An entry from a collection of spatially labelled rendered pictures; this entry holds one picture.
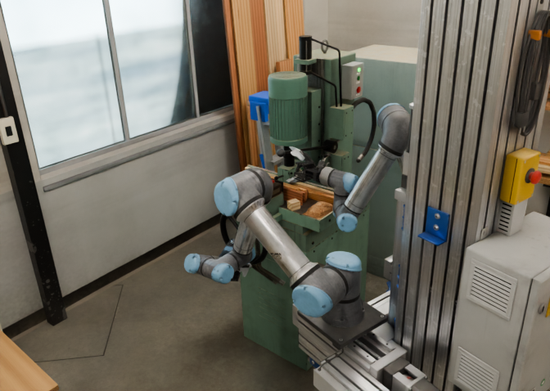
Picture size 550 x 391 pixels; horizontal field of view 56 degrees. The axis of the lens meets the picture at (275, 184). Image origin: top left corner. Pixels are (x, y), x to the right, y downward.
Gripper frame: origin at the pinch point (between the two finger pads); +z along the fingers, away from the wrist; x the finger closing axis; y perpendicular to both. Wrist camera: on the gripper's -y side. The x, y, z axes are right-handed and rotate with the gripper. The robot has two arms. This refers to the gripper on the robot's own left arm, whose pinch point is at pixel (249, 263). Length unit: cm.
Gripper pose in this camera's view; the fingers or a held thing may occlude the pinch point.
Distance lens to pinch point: 226.8
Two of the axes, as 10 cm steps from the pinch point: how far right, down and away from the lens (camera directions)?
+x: 7.6, 1.7, -6.2
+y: -2.5, 9.7, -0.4
